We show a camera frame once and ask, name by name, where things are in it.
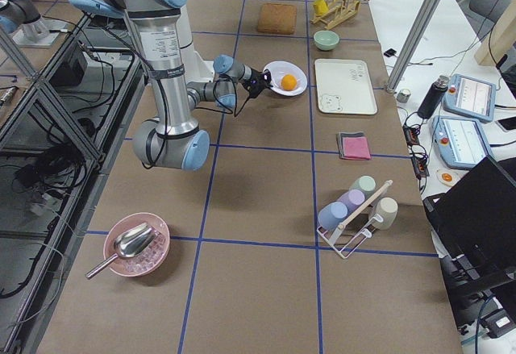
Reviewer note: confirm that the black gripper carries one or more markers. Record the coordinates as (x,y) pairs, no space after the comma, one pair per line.
(258,77)

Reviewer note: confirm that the white round plate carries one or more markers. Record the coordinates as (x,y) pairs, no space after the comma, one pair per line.
(278,69)

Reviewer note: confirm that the orange fruit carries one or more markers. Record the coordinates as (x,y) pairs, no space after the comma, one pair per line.
(289,82)

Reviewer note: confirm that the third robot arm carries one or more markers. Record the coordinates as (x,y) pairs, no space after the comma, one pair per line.
(24,14)

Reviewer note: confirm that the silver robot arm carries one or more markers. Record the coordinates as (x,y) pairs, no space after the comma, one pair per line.
(179,77)

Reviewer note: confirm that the cream bear tray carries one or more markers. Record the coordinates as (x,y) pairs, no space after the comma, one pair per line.
(344,87)

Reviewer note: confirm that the wooden cutting board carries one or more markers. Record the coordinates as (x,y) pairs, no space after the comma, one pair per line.
(276,18)

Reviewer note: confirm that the green bowl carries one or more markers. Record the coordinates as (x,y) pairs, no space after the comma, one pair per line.
(326,40)

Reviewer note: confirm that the yellow mug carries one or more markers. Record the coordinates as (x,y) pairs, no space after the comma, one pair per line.
(320,7)

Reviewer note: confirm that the wooden peg drying rack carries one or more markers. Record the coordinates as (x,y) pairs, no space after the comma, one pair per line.
(339,12)

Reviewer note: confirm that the pink and grey cloth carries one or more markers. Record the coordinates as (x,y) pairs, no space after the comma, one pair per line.
(353,146)

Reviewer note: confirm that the small black device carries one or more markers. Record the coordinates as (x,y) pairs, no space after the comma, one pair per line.
(389,52)

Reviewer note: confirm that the small metal cylinder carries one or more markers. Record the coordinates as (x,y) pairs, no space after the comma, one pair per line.
(403,95)

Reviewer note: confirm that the green plastic cup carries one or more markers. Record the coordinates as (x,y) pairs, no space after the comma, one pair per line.
(366,184)

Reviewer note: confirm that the purple plastic cup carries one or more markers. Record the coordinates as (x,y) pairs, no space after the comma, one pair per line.
(352,199)

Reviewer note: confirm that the blue plastic cup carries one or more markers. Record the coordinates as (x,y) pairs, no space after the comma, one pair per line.
(331,215)

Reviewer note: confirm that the beige plastic cup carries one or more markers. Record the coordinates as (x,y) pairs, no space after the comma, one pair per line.
(384,213)

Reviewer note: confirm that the black water bottle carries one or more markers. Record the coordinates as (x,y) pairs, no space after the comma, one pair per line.
(433,97)

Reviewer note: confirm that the metal scoop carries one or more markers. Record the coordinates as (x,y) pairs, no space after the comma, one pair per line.
(127,245)

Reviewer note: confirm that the blue teach pendant far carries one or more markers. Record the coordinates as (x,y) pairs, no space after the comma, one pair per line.
(469,97)

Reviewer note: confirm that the blue teach pendant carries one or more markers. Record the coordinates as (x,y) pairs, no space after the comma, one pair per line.
(461,142)
(469,97)

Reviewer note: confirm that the blue teach pendant near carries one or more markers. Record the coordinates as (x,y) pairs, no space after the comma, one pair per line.
(461,142)

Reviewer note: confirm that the pink bowl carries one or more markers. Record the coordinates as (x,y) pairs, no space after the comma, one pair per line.
(152,247)

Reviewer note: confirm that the black laptop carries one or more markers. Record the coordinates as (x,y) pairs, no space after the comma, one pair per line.
(475,218)

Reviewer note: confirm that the white wire cup rack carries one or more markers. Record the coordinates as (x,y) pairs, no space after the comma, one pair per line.
(343,239)

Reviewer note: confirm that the aluminium frame post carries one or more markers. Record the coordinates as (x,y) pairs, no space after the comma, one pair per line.
(415,34)

